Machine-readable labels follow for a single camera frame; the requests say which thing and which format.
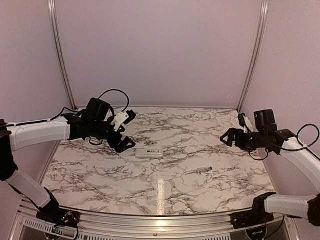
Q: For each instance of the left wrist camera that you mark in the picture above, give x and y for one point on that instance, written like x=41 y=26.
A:
x=122 y=118

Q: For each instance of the right aluminium frame post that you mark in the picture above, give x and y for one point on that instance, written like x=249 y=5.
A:
x=261 y=28

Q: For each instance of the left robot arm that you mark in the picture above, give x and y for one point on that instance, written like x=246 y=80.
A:
x=98 y=120

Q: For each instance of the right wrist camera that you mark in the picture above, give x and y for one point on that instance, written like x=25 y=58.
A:
x=243 y=123

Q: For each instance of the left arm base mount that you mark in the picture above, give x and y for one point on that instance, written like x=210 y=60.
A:
x=61 y=217

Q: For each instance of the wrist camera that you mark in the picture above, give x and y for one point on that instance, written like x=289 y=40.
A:
x=243 y=123
x=122 y=118

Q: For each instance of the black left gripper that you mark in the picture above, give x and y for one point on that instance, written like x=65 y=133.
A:
x=121 y=147

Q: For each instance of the white remote control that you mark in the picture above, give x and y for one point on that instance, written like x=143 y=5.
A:
x=143 y=153

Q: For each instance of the aluminium frame post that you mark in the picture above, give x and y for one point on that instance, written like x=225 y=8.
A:
x=261 y=28
x=59 y=52

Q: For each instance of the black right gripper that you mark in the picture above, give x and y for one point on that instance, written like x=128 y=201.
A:
x=232 y=132

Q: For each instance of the front aluminium rail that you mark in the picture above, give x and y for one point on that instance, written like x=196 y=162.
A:
x=109 y=226

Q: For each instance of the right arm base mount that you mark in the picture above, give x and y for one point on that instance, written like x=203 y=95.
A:
x=248 y=218

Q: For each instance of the left aluminium frame post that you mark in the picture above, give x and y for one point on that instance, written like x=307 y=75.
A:
x=59 y=52

